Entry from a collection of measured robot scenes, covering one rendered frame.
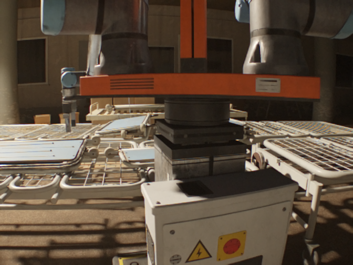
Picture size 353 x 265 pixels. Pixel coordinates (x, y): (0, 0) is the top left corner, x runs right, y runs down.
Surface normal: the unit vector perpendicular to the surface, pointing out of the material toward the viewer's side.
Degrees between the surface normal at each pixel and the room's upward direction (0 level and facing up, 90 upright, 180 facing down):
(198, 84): 90
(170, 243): 90
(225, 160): 90
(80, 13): 112
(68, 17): 120
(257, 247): 90
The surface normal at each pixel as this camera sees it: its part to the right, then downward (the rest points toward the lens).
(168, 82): -0.20, 0.17
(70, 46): 0.21, 0.17
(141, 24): 0.80, 0.11
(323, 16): -0.04, 0.57
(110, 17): 0.36, 0.61
